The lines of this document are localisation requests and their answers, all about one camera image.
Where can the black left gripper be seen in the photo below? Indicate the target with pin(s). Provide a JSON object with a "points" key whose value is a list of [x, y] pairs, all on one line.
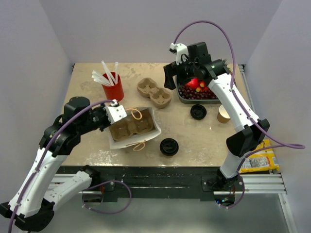
{"points": [[108, 122]]}

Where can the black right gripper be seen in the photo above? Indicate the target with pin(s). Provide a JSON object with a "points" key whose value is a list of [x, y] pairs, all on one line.
{"points": [[172, 70]]}

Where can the single pulp cup carrier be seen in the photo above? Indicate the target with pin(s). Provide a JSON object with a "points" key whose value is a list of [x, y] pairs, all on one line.
{"points": [[124, 129]]}

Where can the brown paper bag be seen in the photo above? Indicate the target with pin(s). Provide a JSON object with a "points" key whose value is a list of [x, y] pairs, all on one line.
{"points": [[135, 140]]}

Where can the black coffee cup lid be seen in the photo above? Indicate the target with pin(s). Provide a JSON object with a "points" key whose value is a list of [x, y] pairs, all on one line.
{"points": [[169, 147]]}

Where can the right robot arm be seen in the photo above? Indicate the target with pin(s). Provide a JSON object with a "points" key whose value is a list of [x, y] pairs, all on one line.
{"points": [[194, 61]]}

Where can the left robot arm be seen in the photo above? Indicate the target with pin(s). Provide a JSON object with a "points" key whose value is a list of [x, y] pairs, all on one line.
{"points": [[33, 206]]}

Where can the red straw holder cup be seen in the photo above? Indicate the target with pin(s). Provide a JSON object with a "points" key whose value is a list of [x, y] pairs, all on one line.
{"points": [[114, 92]]}

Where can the bunch of dark red grapes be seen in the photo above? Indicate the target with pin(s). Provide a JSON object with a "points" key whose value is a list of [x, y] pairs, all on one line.
{"points": [[196, 94]]}

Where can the grey fruit tray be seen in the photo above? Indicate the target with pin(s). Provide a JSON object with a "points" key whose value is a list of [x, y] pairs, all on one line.
{"points": [[203, 84]]}

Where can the pineapple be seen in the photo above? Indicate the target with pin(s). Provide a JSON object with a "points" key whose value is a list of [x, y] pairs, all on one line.
{"points": [[224, 61]]}

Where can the open brown paper cup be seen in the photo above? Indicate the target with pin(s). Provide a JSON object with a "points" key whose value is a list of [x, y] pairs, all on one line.
{"points": [[223, 116]]}

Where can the yellow snack bag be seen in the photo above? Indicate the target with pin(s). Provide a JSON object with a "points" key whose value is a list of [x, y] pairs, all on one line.
{"points": [[263, 160]]}

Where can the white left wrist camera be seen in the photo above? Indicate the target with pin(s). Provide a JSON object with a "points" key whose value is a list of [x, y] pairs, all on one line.
{"points": [[115, 112]]}

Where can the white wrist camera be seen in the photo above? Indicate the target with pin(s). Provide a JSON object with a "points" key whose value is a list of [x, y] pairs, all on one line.
{"points": [[180, 51], [115, 112]]}

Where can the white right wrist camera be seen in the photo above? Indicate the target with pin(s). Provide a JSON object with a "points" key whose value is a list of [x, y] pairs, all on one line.
{"points": [[180, 51]]}

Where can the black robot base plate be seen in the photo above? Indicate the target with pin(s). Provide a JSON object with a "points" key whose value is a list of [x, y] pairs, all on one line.
{"points": [[201, 183]]}

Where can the aluminium frame rail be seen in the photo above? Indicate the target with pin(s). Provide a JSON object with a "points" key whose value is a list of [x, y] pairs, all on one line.
{"points": [[253, 183]]}

